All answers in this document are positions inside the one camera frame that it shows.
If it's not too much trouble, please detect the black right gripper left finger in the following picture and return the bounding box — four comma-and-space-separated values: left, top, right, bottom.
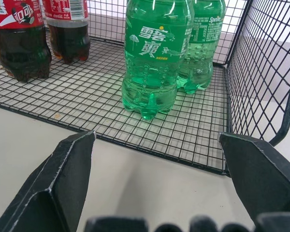
0, 130, 97, 232

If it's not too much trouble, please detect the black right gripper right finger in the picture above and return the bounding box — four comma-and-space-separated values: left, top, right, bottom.
217, 131, 290, 232

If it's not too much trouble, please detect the green Sprite bottle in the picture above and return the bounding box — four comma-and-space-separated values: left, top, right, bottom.
176, 0, 227, 94
121, 0, 195, 121

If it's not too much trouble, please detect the Coca-Cola bottle red label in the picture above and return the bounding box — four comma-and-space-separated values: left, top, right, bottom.
0, 0, 52, 83
41, 0, 91, 64

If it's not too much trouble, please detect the black wire mesh basket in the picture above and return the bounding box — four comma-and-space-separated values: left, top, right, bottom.
0, 0, 290, 178

